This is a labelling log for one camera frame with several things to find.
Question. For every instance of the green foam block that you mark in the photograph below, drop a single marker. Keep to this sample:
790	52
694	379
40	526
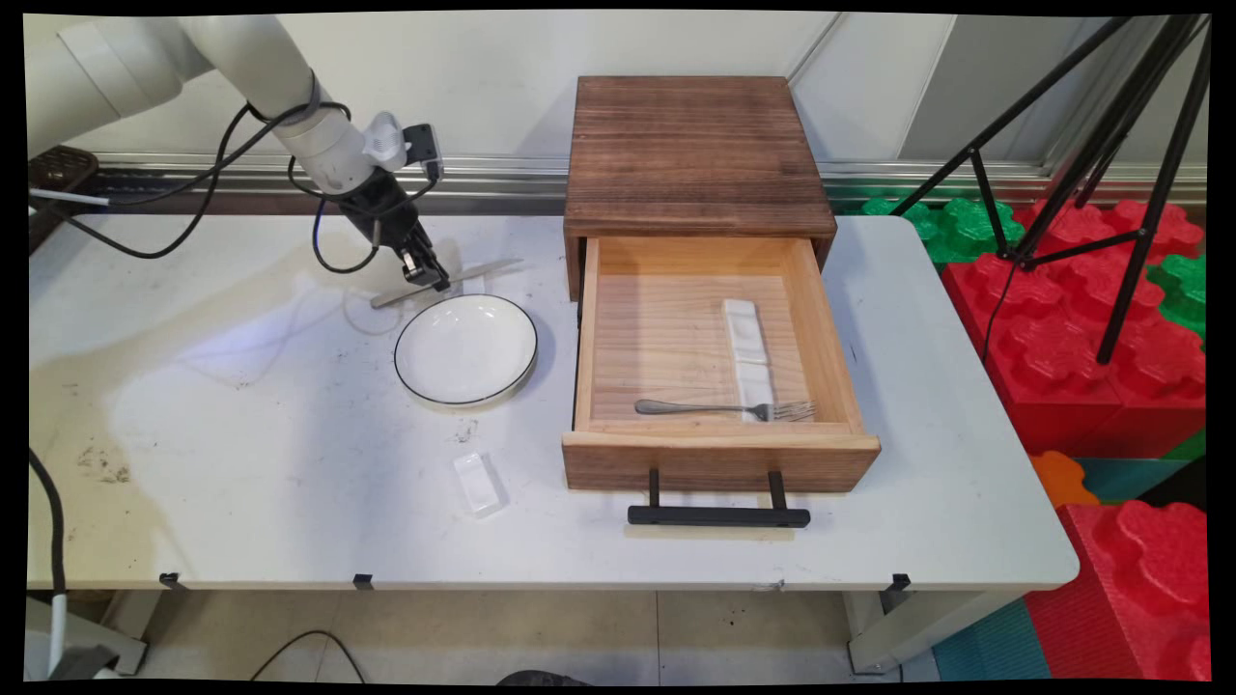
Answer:
1186	290
956	227

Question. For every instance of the white plate black rim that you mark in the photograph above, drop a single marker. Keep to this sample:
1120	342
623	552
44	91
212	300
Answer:
463	352

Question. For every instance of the silver fork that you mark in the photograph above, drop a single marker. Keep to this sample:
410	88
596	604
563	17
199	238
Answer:
686	408

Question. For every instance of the silver table knife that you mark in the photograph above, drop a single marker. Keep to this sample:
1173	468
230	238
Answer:
483	270

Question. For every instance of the brown wicker basket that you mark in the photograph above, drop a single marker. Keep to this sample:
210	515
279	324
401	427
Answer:
58	169

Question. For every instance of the orange foam piece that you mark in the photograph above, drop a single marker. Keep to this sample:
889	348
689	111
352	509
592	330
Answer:
1057	478

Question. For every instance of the white table leg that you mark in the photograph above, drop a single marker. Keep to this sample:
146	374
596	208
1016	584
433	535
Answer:
898	632

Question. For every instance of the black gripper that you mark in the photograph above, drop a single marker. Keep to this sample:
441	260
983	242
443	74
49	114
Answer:
386	217

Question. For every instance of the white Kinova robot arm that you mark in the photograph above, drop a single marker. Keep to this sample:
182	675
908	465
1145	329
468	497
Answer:
126	58

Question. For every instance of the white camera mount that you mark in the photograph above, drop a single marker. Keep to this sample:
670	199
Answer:
384	143

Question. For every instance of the light wooden drawer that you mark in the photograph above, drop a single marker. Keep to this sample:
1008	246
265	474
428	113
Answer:
715	463

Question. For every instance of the dark wooden cabinet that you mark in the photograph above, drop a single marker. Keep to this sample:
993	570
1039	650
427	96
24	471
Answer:
695	154

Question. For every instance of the aluminium wall rail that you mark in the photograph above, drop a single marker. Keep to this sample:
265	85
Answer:
521	174

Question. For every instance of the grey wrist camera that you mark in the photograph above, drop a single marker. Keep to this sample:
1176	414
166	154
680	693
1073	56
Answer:
425	150

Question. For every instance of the teal foam mat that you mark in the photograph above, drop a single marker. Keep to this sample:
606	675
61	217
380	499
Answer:
995	647

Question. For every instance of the black tripod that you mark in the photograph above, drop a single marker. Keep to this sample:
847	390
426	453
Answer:
1154	193

